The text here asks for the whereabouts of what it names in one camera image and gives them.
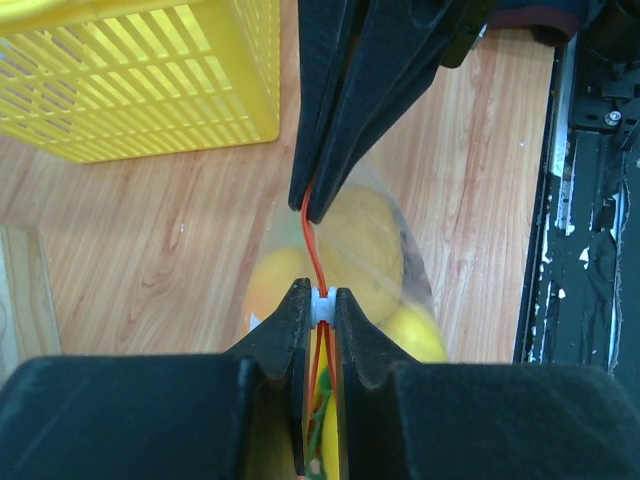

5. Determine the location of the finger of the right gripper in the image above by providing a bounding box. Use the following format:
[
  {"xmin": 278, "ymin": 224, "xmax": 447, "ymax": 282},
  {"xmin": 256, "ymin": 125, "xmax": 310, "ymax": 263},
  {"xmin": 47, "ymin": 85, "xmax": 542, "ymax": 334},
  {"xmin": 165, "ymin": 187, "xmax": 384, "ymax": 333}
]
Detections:
[
  {"xmin": 308, "ymin": 1, "xmax": 495, "ymax": 223},
  {"xmin": 288, "ymin": 1, "xmax": 358, "ymax": 210}
]

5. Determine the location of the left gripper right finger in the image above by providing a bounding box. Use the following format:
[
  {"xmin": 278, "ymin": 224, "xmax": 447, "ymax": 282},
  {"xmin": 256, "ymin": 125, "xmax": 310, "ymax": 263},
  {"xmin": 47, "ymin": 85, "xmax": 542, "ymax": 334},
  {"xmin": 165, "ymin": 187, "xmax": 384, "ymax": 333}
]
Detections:
[{"xmin": 335, "ymin": 289, "xmax": 639, "ymax": 479}]

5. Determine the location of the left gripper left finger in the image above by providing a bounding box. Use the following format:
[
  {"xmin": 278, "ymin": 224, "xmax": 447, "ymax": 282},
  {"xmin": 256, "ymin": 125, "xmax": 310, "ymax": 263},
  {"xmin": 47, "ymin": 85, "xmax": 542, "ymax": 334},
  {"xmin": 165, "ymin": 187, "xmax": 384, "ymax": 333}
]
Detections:
[{"xmin": 1, "ymin": 279, "xmax": 311, "ymax": 479}]

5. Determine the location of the orange yellow fruit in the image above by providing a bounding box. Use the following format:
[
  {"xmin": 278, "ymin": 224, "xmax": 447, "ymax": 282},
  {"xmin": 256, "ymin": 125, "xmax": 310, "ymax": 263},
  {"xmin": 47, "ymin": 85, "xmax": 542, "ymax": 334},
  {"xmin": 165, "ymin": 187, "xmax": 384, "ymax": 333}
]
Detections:
[{"xmin": 243, "ymin": 247, "xmax": 312, "ymax": 334}]

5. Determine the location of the yellow mango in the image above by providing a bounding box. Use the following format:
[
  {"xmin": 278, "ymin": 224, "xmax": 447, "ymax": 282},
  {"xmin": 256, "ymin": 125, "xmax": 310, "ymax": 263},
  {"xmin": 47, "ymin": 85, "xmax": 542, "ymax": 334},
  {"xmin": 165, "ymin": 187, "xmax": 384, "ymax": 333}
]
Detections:
[{"xmin": 316, "ymin": 185, "xmax": 403, "ymax": 324}]

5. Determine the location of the clear zip top bag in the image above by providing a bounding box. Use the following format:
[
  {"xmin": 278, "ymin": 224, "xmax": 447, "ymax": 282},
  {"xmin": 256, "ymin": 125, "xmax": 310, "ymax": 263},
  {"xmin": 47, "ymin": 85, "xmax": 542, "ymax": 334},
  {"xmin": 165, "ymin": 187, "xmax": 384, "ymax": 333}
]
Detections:
[{"xmin": 242, "ymin": 167, "xmax": 449, "ymax": 480}]

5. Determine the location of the dark navy cloth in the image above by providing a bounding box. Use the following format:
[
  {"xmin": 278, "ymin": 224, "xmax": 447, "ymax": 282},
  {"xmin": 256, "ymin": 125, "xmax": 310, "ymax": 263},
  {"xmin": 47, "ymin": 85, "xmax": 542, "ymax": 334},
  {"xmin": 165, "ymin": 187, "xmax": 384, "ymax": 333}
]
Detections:
[{"xmin": 488, "ymin": 0, "xmax": 589, "ymax": 47}]

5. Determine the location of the yellow plastic basket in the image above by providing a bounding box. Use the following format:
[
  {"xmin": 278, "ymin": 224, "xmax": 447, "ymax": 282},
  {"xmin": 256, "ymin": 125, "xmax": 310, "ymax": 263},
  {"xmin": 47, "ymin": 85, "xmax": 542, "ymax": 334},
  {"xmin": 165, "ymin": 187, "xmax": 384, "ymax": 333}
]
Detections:
[{"xmin": 1, "ymin": 0, "xmax": 280, "ymax": 164}]

